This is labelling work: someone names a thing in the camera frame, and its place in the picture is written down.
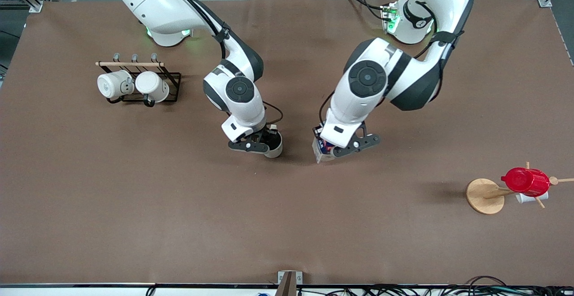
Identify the white mug with grey interior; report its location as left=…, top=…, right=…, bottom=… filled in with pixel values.
left=264, top=126, right=284, bottom=159

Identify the black cable bundle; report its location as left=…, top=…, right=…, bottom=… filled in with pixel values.
left=296, top=276, right=574, bottom=296

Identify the plain white mug black handle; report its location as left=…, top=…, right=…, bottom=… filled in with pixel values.
left=135, top=71, right=170, bottom=108

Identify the metal table edge bracket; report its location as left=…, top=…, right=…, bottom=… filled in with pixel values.
left=277, top=270, right=303, bottom=296

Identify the brown table mat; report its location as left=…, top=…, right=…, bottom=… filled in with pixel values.
left=0, top=0, right=574, bottom=285

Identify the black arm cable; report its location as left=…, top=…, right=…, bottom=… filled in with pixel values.
left=318, top=0, right=476, bottom=128
left=161, top=0, right=284, bottom=126

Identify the black wire mug rack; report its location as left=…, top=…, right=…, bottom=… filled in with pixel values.
left=95, top=52, right=182, bottom=104

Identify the wooden mug tree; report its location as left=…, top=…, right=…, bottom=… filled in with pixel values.
left=465, top=161, right=574, bottom=215

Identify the red cup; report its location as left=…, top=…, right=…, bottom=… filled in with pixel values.
left=501, top=167, right=551, bottom=197

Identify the white mug with face print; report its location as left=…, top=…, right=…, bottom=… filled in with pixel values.
left=97, top=70, right=135, bottom=104

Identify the white milk carton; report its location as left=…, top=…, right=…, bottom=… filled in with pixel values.
left=312, top=135, right=338, bottom=165

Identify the small white cup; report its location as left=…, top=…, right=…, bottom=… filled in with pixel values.
left=515, top=191, right=549, bottom=205

